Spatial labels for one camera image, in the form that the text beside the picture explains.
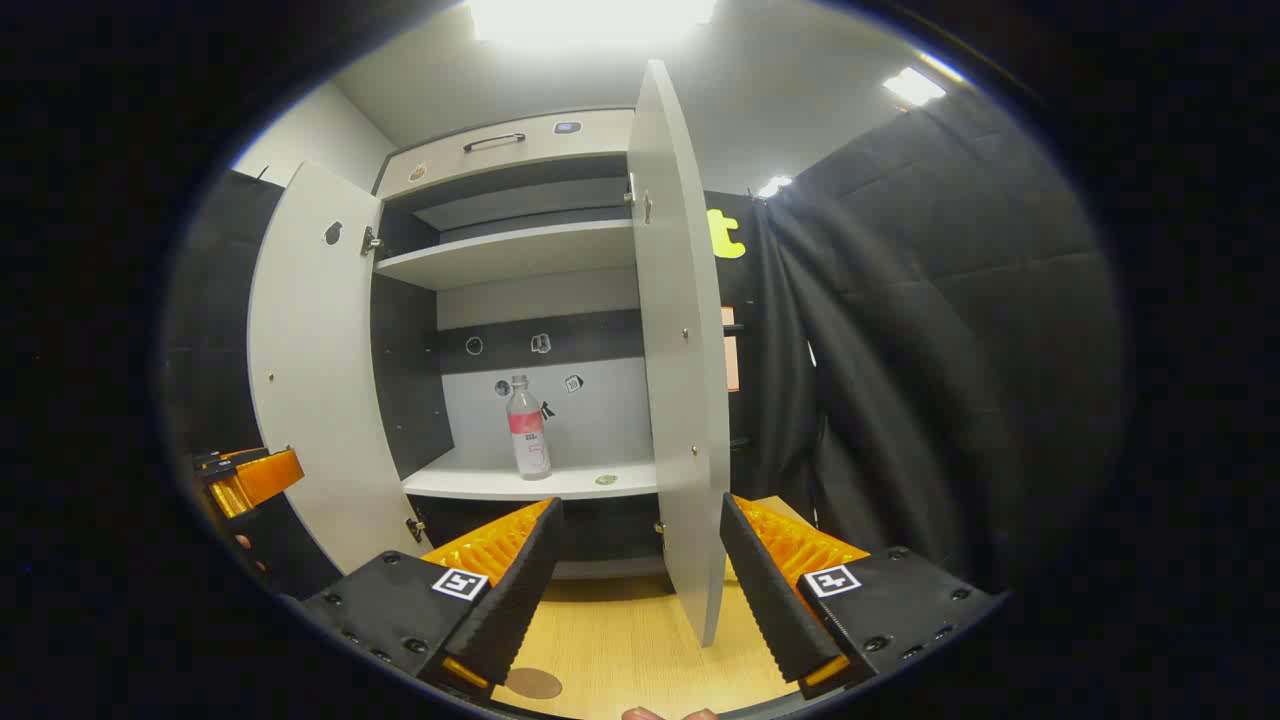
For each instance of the clear bottle with red label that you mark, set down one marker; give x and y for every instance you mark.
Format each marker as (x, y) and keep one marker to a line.
(528, 430)

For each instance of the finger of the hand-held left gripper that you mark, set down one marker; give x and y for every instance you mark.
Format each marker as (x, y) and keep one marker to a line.
(268, 477)

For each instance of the white cabinet door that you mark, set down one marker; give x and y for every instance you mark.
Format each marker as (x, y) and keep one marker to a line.
(685, 350)
(310, 350)

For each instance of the metal door hinge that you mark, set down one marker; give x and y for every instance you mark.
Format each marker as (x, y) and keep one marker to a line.
(640, 200)
(371, 240)
(415, 529)
(660, 535)

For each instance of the grey and white cabinet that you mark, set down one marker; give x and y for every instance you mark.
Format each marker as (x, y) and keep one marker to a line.
(520, 255)

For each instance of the rectangular ceiling light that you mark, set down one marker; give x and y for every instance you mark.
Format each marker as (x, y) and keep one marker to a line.
(913, 86)

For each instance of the black backdrop cloth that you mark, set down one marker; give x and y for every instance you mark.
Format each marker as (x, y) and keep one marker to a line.
(950, 300)

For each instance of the small ceiling light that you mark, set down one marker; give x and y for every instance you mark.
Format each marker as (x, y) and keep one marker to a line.
(774, 186)

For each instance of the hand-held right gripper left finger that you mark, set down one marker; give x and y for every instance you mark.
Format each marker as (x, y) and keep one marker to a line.
(510, 600)

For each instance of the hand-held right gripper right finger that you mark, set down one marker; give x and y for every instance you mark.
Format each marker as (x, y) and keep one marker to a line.
(770, 600)

